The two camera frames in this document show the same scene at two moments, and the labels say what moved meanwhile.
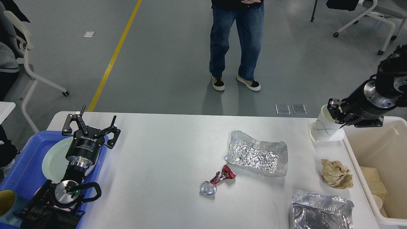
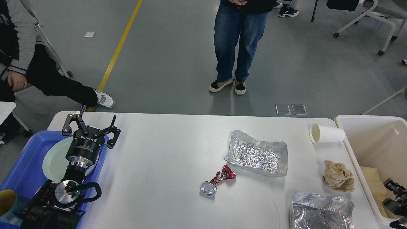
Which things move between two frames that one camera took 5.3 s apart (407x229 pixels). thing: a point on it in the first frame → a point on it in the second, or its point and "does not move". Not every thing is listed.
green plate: x=55 y=164 does not move
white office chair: x=21 y=88 → x=30 y=11
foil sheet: x=311 y=211 does not move
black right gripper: x=366 y=102 → x=400 y=208
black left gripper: x=82 y=151 does not move
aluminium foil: x=270 y=158 does not move
